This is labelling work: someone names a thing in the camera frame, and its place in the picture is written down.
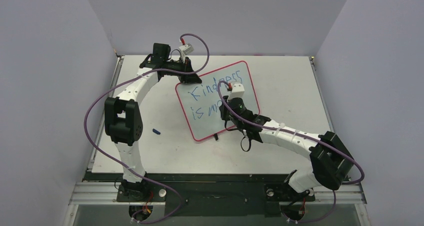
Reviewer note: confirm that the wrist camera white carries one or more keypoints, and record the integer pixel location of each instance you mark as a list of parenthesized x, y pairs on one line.
[(185, 50), (237, 90)]

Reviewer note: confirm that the aluminium extrusion rail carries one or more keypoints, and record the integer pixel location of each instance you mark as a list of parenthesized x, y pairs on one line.
[(105, 193)]

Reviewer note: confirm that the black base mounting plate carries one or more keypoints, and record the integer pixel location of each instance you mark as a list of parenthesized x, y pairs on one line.
[(208, 195)]

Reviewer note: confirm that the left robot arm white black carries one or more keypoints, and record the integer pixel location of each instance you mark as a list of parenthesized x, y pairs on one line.
[(123, 121)]

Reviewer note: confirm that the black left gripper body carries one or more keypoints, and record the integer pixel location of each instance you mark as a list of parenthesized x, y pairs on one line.
[(176, 66)]

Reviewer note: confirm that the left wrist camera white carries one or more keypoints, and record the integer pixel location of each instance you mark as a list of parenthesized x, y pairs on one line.
[(185, 50)]

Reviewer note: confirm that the pink framed whiteboard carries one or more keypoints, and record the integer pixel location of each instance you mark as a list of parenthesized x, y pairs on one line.
[(200, 102)]

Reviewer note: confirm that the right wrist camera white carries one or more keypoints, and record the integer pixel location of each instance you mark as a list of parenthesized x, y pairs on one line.
[(237, 90)]

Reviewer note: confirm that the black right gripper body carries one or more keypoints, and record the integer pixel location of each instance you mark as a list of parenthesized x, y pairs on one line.
[(226, 112)]

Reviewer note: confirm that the blue marker cap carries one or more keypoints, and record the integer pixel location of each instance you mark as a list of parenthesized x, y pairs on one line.
[(156, 131)]

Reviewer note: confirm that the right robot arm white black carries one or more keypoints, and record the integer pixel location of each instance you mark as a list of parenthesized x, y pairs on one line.
[(326, 152)]

